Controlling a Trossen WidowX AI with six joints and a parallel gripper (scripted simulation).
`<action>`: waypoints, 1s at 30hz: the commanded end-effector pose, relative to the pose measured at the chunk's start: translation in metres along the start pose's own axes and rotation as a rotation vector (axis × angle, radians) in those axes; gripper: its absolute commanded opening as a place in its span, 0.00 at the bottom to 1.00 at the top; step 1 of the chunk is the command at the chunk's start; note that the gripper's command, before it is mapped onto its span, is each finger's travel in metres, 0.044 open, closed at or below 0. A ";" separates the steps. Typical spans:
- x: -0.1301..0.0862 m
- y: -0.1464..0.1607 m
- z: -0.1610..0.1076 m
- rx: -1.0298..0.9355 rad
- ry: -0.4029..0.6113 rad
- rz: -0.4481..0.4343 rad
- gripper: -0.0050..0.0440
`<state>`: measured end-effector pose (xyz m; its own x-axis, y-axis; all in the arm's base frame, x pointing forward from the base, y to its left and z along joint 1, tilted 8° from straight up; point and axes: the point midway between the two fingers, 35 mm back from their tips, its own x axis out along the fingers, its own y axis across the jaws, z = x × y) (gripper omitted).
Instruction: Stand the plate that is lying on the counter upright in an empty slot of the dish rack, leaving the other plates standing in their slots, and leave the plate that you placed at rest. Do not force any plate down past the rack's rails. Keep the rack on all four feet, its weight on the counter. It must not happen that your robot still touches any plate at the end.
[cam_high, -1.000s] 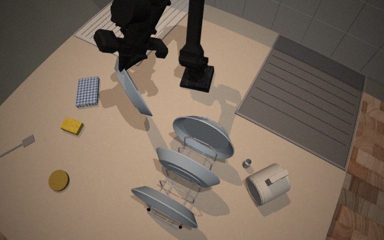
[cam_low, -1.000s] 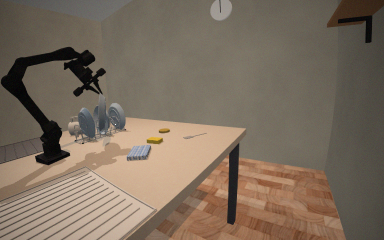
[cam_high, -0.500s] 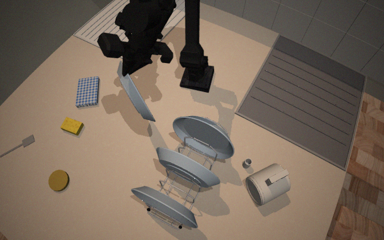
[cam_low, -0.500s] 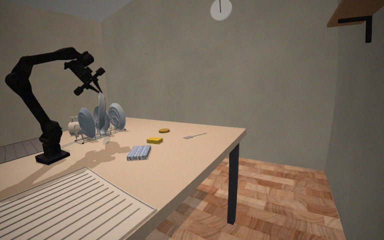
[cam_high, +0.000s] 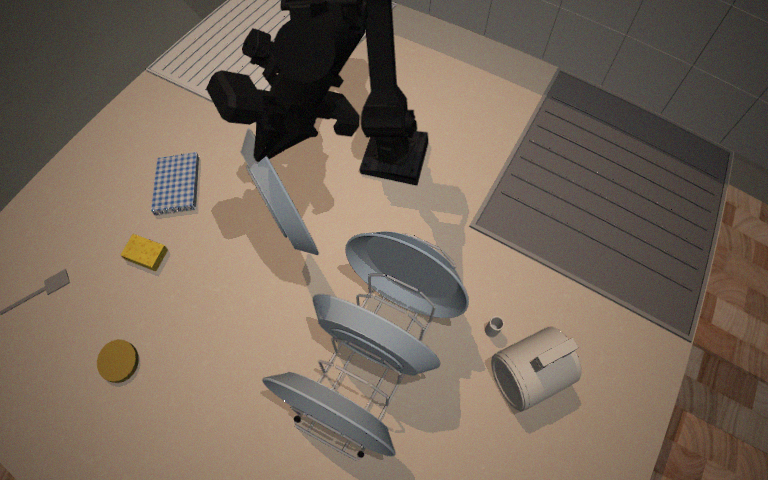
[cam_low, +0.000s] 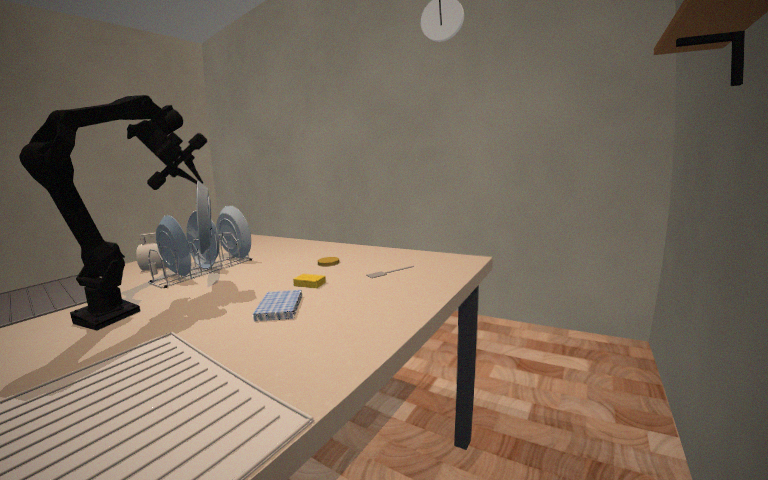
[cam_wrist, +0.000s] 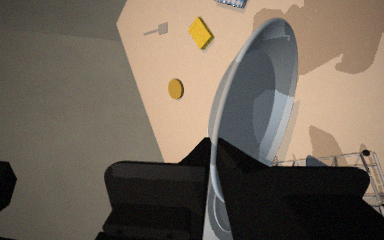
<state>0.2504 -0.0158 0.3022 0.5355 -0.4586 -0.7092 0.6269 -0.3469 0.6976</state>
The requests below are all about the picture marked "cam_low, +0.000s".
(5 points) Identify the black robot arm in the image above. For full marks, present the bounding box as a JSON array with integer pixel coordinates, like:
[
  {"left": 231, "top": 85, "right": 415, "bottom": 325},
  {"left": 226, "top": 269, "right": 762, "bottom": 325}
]
[{"left": 19, "top": 95, "right": 183, "bottom": 318}]

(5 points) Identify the olive-brown round disc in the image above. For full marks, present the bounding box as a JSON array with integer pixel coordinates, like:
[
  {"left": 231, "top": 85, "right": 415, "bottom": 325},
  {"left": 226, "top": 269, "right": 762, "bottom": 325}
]
[{"left": 317, "top": 257, "right": 340, "bottom": 266}]

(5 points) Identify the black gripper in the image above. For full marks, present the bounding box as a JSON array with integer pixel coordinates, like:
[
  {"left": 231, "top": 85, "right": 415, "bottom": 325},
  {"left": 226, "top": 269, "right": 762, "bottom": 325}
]
[{"left": 147, "top": 133, "right": 207, "bottom": 190}]

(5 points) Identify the yellow sponge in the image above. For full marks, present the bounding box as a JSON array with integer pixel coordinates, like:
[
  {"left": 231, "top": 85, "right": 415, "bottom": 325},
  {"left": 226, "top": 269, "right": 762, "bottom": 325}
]
[{"left": 293, "top": 274, "right": 326, "bottom": 288}]

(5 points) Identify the white ribbed draining mat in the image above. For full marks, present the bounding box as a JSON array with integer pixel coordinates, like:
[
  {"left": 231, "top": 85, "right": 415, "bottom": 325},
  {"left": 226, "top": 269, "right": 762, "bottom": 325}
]
[{"left": 0, "top": 332, "right": 314, "bottom": 480}]

